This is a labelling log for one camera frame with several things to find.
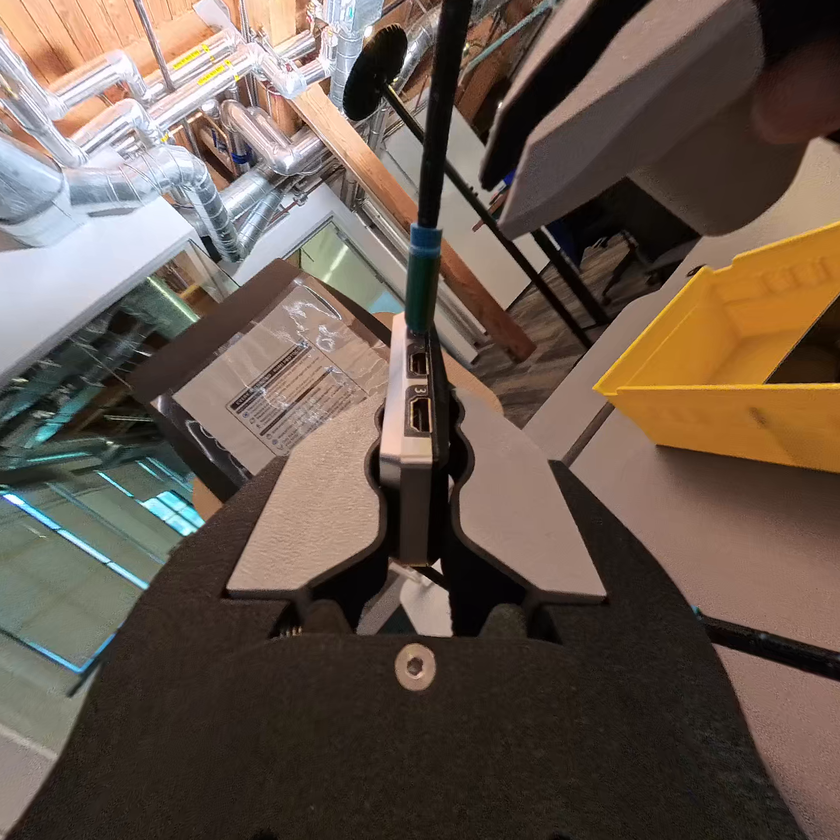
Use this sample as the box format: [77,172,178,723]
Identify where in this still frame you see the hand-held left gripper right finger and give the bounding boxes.
[448,387,609,601]

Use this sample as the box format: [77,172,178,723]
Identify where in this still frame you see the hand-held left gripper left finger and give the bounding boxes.
[225,404,393,603]

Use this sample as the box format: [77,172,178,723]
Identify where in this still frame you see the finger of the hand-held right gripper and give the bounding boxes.
[478,0,815,238]

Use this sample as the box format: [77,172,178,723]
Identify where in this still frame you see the silver hdmi hub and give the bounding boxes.
[379,311,455,568]

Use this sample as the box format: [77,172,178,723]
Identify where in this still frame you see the yellow plastic bin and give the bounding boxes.
[592,223,840,473]

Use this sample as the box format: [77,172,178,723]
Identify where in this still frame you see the black braided hdmi cable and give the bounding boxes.
[406,0,840,685]

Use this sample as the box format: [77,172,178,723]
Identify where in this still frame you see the spiral duct elbow run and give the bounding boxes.
[66,141,293,263]

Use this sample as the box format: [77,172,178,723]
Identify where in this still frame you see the person's right hand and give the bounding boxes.
[751,62,840,147]

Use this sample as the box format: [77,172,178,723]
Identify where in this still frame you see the wooden ceiling beam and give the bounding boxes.
[292,85,536,363]

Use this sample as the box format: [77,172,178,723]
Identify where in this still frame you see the black round disc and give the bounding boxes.
[343,25,411,122]

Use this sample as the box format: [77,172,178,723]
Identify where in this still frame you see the black bin divider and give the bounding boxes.
[764,314,840,386]

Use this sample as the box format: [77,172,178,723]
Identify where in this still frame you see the silver insulated pipes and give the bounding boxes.
[0,0,368,172]

